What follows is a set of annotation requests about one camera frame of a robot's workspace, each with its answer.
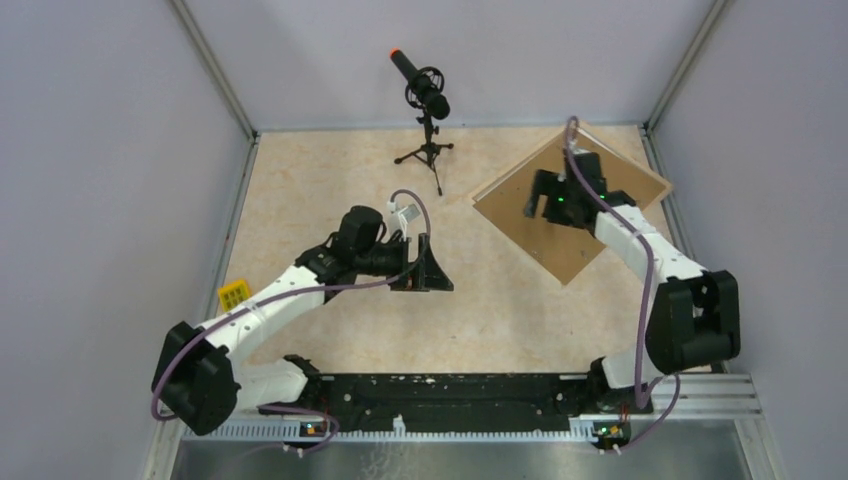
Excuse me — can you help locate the light wooden picture frame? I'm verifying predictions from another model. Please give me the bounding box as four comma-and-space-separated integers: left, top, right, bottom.
470, 120, 673, 287

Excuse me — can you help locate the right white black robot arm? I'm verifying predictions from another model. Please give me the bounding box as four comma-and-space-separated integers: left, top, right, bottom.
524, 150, 741, 412

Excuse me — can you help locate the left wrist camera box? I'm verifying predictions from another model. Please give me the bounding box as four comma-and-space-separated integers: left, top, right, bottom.
386, 202, 421, 237

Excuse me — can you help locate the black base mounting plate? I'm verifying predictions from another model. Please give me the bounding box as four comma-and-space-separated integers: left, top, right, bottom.
292, 373, 653, 433

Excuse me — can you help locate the black mini tripod stand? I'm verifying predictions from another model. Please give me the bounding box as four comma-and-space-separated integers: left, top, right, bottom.
393, 111, 455, 196

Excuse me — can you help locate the white cable duct rail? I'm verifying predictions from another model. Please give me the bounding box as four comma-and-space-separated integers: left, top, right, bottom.
183, 416, 597, 443

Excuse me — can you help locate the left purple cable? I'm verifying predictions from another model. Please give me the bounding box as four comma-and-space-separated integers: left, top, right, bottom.
150, 189, 433, 458

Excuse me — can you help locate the black microphone orange tip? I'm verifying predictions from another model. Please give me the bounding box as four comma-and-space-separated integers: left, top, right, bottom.
389, 48, 450, 120

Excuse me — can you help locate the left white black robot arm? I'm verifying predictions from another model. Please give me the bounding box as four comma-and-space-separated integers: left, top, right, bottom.
151, 199, 454, 435

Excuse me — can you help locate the yellow plastic block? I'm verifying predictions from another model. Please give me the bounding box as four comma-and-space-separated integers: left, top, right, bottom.
217, 278, 252, 312

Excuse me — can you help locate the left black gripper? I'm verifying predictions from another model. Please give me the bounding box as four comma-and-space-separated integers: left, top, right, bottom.
356, 233, 453, 292

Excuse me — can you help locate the purple cable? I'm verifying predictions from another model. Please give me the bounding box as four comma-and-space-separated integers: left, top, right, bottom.
563, 116, 682, 456
150, 189, 433, 458

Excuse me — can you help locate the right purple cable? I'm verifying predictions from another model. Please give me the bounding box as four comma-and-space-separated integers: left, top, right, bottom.
563, 116, 682, 456

